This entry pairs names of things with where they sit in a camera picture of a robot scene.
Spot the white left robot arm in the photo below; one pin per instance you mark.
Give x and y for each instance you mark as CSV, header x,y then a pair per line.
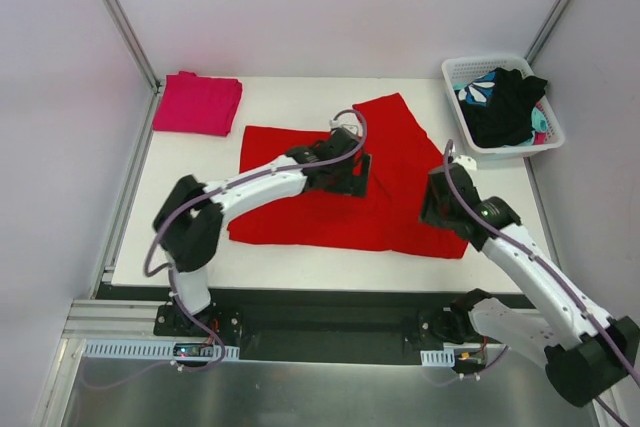
x,y
189,223

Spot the right white cable duct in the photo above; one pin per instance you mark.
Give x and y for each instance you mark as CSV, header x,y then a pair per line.
x,y
444,358

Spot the left white cable duct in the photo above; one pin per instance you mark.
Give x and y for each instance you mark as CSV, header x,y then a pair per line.
x,y
158,350

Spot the left aluminium frame post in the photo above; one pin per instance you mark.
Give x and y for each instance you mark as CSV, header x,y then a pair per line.
x,y
132,43

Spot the aluminium rail left side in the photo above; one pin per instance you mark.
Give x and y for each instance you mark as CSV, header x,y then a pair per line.
x,y
111,318

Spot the folded magenta t shirt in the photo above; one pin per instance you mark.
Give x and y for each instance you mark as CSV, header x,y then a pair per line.
x,y
194,104

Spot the red t shirt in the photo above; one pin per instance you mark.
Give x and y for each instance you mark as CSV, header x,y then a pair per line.
x,y
386,219

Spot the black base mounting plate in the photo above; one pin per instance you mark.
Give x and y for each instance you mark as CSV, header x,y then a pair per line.
x,y
317,326

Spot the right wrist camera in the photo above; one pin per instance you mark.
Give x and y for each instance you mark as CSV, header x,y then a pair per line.
x,y
464,161

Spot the black t shirt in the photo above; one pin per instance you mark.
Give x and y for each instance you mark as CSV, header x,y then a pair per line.
x,y
505,107

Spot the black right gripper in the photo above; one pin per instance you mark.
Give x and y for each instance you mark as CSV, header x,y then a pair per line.
x,y
435,204

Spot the white cable duct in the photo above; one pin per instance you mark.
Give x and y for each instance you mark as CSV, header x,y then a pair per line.
x,y
158,350
444,358

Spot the right aluminium frame post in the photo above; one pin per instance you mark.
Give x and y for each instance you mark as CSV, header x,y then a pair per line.
x,y
547,28

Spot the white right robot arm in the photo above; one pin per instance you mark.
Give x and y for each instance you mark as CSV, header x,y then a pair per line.
x,y
582,348

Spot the aluminium frame post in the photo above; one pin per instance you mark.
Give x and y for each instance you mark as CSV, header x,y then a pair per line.
x,y
132,43
547,28

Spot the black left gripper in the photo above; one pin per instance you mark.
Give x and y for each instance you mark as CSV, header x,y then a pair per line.
x,y
353,175

